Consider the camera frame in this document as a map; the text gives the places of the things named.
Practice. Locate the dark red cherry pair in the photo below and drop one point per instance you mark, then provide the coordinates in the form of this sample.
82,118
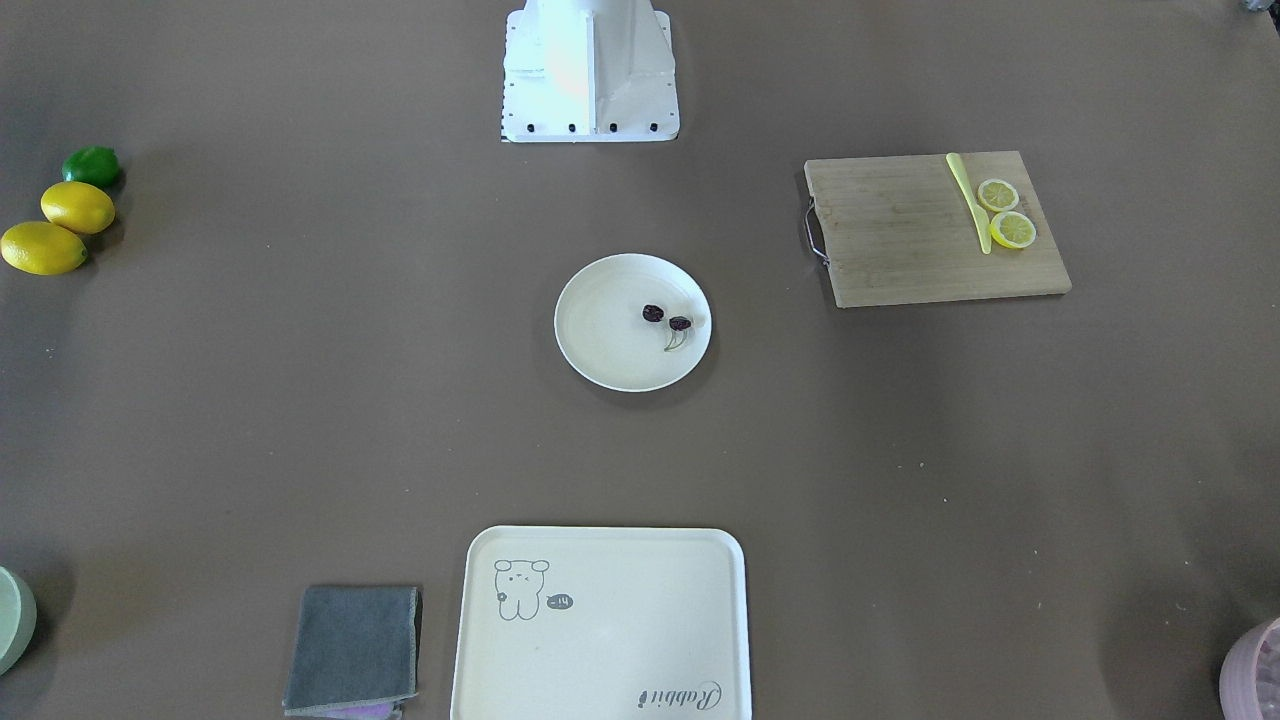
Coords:
678,326

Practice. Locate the cream round plate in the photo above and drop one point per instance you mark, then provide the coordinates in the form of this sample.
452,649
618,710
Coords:
603,336

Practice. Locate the cream rectangular tray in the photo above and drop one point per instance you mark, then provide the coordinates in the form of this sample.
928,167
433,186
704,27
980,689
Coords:
603,623

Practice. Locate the wooden cutting board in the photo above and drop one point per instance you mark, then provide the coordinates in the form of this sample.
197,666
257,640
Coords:
895,231

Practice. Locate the yellow plastic knife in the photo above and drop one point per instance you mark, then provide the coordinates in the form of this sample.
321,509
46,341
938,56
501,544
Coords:
980,217

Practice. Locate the grey folded cloth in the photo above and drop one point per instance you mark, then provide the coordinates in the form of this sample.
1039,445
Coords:
355,652

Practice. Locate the yellow lemon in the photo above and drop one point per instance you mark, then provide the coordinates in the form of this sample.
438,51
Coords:
80,207
43,248

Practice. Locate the green lime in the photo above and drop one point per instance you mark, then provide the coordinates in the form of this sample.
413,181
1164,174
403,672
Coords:
96,165

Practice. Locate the mint green bowl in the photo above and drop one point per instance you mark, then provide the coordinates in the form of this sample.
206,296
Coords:
18,618

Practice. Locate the pink bowl with ice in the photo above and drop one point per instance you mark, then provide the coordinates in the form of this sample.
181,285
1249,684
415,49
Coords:
1249,675

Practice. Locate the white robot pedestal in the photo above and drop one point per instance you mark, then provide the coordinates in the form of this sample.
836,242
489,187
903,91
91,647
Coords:
589,71

